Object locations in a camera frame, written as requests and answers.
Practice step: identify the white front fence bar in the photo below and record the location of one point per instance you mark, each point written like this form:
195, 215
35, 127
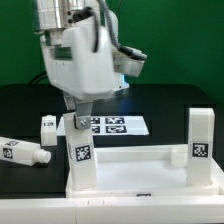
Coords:
127, 210

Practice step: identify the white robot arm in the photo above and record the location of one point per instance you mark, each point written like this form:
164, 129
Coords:
52, 17

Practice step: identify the white desk top tray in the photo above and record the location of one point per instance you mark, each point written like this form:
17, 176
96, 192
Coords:
144, 171

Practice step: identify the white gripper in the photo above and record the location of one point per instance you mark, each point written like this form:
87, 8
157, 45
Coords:
76, 69

